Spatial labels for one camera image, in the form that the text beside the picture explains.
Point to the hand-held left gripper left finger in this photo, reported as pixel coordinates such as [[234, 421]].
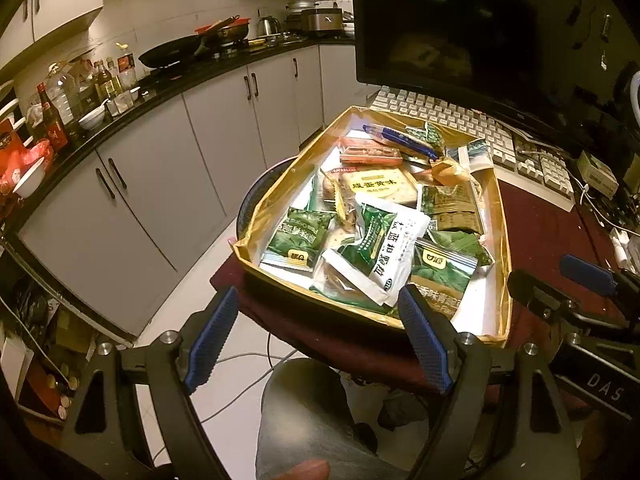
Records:
[[210, 340]]

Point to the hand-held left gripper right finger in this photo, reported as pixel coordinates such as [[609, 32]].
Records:
[[425, 340]]

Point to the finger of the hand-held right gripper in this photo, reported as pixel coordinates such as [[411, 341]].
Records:
[[585, 272], [525, 290]]

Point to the gold-edged white cardboard tray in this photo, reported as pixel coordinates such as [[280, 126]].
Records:
[[482, 305]]

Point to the white green snack packet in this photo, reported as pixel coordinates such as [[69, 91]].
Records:
[[472, 152], [395, 245]]

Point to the clear white snack packet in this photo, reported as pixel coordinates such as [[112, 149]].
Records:
[[345, 270]]

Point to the olive brown snack packet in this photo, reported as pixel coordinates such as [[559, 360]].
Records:
[[452, 210]]

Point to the yellow snack packet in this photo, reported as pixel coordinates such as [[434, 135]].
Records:
[[450, 170]]

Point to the yellow square cracker packet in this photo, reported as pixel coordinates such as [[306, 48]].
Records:
[[375, 185]]

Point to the round cracker packet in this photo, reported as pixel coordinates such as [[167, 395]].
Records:
[[327, 187]]

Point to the orange snack packet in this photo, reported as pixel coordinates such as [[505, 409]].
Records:
[[370, 152]]

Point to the blue white snack packet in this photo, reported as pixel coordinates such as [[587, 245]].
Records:
[[395, 136]]

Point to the small white bottle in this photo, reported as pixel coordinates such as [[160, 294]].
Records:
[[621, 255]]

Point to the white charger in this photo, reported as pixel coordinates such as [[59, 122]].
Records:
[[619, 235]]

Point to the dark red tablecloth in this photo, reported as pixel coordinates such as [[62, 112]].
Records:
[[540, 230]]

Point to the white green cardboard box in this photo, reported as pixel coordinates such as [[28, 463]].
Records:
[[597, 172]]

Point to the dark round rimmed object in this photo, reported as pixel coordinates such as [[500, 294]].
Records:
[[245, 210]]

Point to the cluttered storage shelf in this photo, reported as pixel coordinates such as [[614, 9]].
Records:
[[45, 340]]

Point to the white kitchen base cabinets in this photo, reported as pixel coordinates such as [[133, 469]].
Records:
[[200, 150]]

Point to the white keyboard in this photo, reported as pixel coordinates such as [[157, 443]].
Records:
[[450, 115]]

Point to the white bowl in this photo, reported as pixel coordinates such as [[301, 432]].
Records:
[[92, 119], [27, 180]]

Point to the black kitchen countertop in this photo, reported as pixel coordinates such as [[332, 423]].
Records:
[[165, 80]]

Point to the red bag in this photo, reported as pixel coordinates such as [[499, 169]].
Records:
[[20, 155]]

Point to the row of condiment bottles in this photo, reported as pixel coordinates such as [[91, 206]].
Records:
[[90, 90]]

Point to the black computer monitor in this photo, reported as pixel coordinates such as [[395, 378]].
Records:
[[450, 20]]

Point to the black frying pan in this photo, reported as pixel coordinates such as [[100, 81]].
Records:
[[170, 52]]

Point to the red pot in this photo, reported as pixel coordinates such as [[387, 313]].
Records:
[[225, 30]]

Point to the steel kettle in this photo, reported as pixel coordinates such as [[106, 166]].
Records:
[[268, 26]]

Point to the silver rice cooker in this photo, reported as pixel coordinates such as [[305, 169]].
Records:
[[322, 21]]

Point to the white wall cabinet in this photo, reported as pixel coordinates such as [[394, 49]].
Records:
[[55, 5]]

